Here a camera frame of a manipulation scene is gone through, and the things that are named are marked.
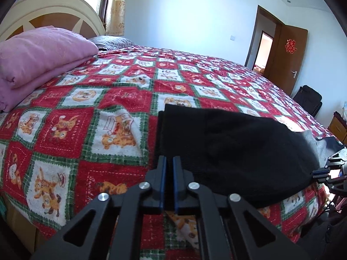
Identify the striped pillow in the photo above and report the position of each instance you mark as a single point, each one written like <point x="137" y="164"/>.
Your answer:
<point x="113" y="42"/>

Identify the red printed blanket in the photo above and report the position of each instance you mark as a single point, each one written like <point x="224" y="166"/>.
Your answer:
<point x="89" y="130"/>

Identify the red paper door decoration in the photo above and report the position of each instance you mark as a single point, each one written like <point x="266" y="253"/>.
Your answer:
<point x="290" y="46"/>

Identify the brown door frame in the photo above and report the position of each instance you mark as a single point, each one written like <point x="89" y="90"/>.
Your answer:
<point x="253" y="38"/>

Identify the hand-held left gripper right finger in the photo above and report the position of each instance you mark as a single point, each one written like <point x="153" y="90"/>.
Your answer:
<point x="176" y="180"/>

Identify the black suitcase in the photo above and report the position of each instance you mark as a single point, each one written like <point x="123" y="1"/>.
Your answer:
<point x="307" y="98"/>

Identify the black pants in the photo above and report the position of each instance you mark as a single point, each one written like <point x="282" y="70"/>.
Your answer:
<point x="230" y="151"/>

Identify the yellow patterned curtain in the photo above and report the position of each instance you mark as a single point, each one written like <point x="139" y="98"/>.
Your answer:
<point x="116" y="8"/>

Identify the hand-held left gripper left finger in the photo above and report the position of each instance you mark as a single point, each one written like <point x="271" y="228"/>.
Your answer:
<point x="162" y="180"/>

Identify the folded pink blanket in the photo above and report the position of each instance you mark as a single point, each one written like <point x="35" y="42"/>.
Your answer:
<point x="40" y="54"/>

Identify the brown wooden door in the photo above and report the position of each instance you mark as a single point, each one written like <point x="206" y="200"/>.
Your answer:
<point x="287" y="65"/>

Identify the cream wooden bed headboard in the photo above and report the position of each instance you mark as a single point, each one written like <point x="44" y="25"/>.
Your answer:
<point x="54" y="2"/>

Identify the brown wooden cabinet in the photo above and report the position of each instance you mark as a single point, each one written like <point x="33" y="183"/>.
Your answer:
<point x="338" y="128"/>

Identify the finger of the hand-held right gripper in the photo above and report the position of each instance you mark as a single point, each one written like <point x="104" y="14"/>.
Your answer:
<point x="338" y="158"/>
<point x="321" y="172"/>

